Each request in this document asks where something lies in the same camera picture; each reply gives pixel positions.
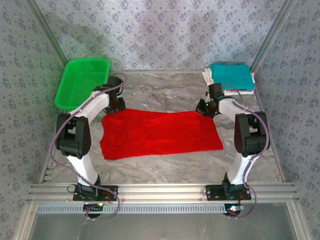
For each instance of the red t-shirt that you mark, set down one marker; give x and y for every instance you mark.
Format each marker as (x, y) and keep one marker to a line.
(162, 135)

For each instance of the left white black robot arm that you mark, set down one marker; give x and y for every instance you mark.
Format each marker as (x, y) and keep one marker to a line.
(75, 137)

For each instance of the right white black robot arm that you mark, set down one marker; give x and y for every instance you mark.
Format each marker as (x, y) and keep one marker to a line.
(250, 132)

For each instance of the stack of folded towels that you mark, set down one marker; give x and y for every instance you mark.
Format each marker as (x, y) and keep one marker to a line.
(207, 77)

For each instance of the teal folded t-shirt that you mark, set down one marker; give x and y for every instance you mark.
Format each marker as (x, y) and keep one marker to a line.
(231, 76)

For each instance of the green plastic basket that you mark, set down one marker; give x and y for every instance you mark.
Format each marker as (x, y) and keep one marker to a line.
(80, 77)

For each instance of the small electronics board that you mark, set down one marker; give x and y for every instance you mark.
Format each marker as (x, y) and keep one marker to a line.
(233, 208)
(93, 207)

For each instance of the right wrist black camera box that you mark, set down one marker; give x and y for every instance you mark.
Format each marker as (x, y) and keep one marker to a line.
(215, 90)

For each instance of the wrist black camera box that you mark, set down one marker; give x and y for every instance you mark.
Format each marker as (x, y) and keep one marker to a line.
(215, 90)
(113, 81)

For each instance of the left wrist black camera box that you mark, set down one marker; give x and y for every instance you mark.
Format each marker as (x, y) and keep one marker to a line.
(113, 81)

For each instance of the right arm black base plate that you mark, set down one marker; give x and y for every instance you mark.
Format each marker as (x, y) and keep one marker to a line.
(212, 192)

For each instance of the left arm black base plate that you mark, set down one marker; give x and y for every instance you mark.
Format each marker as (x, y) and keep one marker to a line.
(111, 190)

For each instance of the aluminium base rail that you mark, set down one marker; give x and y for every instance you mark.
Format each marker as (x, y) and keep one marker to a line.
(162, 192)

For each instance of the aluminium side rail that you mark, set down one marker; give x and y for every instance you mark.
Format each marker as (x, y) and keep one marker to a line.
(47, 172)

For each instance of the aluminium frame post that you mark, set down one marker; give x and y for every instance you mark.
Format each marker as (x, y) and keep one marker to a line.
(50, 32)
(273, 32)

